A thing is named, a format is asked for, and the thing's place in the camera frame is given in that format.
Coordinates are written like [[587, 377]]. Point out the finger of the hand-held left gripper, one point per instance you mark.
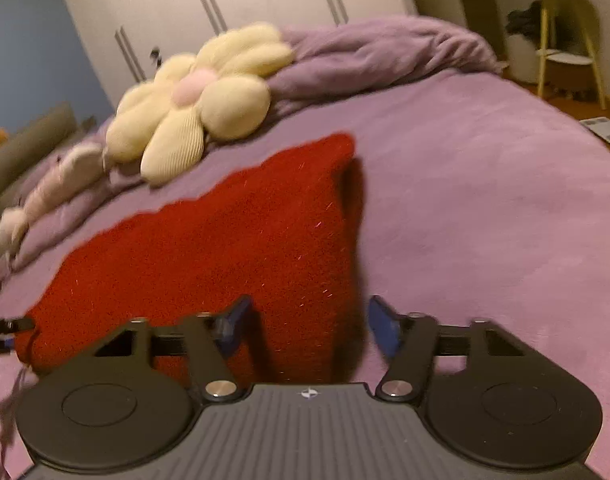
[[15, 325]]

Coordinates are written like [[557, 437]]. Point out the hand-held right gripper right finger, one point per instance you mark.
[[385, 330]]

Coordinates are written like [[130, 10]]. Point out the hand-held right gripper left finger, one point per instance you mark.
[[232, 330]]

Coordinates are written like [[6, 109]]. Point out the red knit cardigan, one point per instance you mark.
[[210, 260]]

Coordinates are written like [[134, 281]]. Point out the dark clothes pile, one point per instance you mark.
[[525, 17]]

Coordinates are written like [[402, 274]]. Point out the pale pink knotted pillow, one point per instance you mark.
[[60, 185]]

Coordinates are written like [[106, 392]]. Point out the purple fleece bed sheet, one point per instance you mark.
[[485, 210]]

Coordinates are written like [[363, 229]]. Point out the grey padded headboard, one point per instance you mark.
[[30, 145]]

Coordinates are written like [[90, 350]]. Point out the cream flower-shaped pillow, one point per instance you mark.
[[195, 110]]

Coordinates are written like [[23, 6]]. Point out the purple duvet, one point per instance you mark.
[[385, 55]]

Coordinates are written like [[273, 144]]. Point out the flat floor scale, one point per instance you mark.
[[605, 130]]

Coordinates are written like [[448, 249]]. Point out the white round bin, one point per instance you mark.
[[522, 60]]

